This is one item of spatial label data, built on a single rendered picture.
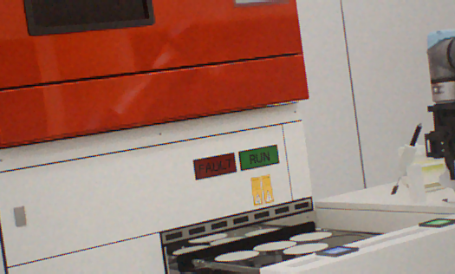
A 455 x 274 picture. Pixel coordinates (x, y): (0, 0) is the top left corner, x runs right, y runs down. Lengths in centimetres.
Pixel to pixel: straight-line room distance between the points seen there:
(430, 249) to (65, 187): 78
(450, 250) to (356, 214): 49
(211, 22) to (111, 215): 50
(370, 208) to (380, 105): 238
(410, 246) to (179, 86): 68
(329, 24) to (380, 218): 230
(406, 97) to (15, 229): 301
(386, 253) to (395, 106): 297
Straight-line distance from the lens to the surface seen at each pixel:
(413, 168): 211
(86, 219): 204
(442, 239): 178
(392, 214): 215
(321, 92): 432
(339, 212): 229
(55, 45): 197
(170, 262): 213
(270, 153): 228
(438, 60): 200
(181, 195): 215
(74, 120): 197
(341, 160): 438
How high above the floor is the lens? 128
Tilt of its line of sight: 3 degrees down
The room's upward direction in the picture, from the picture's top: 8 degrees counter-clockwise
